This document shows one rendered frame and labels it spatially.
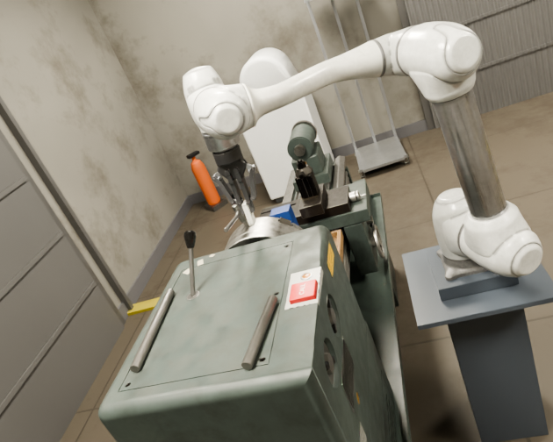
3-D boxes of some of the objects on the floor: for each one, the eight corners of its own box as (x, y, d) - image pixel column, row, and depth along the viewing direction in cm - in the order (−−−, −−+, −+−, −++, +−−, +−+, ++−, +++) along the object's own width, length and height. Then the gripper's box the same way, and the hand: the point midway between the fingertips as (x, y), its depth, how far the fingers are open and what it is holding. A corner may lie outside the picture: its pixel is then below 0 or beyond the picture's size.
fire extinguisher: (230, 196, 549) (206, 145, 522) (226, 208, 524) (199, 154, 497) (208, 203, 556) (183, 153, 529) (203, 215, 532) (175, 162, 505)
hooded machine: (336, 164, 516) (291, 36, 459) (336, 187, 465) (285, 46, 408) (276, 182, 534) (226, 61, 477) (270, 206, 483) (213, 74, 426)
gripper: (250, 136, 130) (276, 212, 140) (205, 147, 133) (234, 221, 144) (245, 146, 123) (272, 225, 134) (198, 157, 127) (228, 233, 137)
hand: (248, 212), depth 137 cm, fingers closed
